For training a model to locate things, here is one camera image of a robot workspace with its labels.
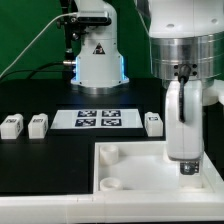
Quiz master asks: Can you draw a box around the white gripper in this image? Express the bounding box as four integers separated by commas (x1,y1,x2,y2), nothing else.
165,79,224,164

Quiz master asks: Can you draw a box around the white square table top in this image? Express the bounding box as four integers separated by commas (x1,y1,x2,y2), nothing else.
94,141,224,194

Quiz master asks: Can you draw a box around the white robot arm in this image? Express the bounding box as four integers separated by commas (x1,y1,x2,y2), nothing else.
71,0,224,161

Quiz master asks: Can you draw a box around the white L-shaped obstacle fence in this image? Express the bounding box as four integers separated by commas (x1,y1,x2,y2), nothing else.
0,143,224,224

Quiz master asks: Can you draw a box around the white marker base plate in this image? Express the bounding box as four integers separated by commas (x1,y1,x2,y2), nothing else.
51,109,143,129

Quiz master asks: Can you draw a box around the grey depth camera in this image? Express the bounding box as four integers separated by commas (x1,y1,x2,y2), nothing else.
77,11,111,26

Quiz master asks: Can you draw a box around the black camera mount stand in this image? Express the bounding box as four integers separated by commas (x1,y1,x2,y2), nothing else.
57,0,85,84

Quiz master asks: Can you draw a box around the black cable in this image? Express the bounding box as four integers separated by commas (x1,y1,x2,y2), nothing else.
0,62,68,83

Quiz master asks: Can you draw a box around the white camera cable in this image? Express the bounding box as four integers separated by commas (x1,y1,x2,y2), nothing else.
0,11,79,79

